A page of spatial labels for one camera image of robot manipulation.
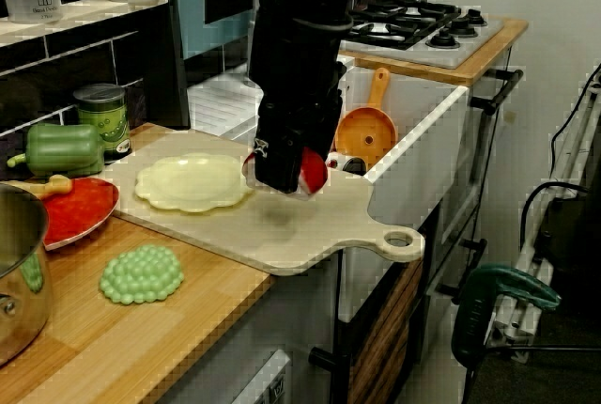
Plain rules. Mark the striped wooden cabinet door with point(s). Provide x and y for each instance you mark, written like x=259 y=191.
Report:
x=385 y=329

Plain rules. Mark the grey black toy stove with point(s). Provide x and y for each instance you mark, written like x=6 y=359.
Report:
x=422 y=28

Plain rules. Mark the green toy grape bunch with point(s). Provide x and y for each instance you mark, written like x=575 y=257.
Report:
x=141 y=275

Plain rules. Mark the light wooden cutting board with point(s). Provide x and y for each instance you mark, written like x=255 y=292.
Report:
x=328 y=221

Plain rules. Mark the steel cooking pot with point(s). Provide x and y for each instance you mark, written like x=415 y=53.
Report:
x=19 y=282

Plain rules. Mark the orange toy pan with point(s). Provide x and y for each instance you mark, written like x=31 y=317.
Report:
x=366 y=131

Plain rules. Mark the toy chicken drumstick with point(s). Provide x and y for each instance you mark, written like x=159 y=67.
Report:
x=56 y=184

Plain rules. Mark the teal plastic box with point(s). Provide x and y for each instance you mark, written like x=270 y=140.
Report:
x=192 y=23

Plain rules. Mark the light tiled shelf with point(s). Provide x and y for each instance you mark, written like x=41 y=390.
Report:
x=70 y=14

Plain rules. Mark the dark vertical post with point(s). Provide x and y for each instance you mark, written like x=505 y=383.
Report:
x=176 y=84

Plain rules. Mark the dark box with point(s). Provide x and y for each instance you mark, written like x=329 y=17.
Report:
x=573 y=235

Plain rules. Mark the green pea can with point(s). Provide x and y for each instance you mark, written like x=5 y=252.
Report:
x=103 y=117

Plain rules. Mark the red white tomato can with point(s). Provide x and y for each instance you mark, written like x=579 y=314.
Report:
x=349 y=164

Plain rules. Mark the red plate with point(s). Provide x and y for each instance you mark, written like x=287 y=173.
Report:
x=75 y=216

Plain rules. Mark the red white sushi toy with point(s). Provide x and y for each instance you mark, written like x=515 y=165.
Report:
x=314 y=174

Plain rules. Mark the white metal frame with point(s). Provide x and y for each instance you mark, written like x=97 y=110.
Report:
x=512 y=324

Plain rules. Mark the cream flower-shaped plate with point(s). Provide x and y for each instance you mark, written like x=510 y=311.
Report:
x=188 y=183

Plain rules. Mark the white toy sink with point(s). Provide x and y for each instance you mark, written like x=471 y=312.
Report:
x=422 y=174

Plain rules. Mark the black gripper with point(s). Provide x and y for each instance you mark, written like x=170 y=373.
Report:
x=296 y=75

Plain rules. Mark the green toy bell pepper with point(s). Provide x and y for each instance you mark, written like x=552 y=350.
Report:
x=61 y=150

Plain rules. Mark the wooden stove countertop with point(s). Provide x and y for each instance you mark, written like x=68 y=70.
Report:
x=469 y=73

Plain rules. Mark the grey dispenser panel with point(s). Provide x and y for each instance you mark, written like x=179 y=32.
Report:
x=272 y=385

